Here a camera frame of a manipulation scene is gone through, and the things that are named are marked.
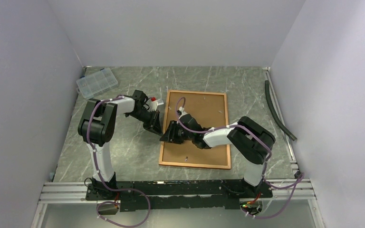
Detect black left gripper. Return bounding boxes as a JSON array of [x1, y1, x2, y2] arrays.
[[127, 108, 163, 136]]

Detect clear plastic compartment box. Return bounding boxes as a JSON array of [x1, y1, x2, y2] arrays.
[[76, 67, 119, 99]]

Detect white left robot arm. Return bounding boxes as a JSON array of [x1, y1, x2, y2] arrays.
[[77, 90, 164, 200]]

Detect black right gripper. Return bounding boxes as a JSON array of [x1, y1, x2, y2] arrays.
[[160, 120, 194, 144]]

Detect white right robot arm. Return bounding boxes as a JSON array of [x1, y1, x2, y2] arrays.
[[160, 114, 276, 197]]

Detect brown cardboard backing board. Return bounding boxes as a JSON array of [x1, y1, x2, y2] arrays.
[[163, 93, 228, 166]]

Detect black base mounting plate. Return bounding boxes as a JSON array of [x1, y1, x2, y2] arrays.
[[85, 179, 273, 212]]

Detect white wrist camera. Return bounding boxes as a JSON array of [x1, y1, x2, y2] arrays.
[[147, 97, 164, 112], [177, 106, 187, 116]]

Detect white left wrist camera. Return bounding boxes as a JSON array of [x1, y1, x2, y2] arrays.
[[147, 97, 164, 112]]

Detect aluminium rail frame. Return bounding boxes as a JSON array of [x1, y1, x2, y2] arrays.
[[34, 66, 324, 228]]

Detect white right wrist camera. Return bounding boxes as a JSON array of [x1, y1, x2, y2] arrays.
[[177, 106, 187, 116]]

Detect orange wooden picture frame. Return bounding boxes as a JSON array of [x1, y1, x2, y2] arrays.
[[158, 90, 232, 170]]

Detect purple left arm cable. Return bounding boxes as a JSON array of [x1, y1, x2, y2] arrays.
[[86, 95, 152, 228]]

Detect black foam hose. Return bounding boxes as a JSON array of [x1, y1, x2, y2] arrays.
[[264, 80, 298, 141]]

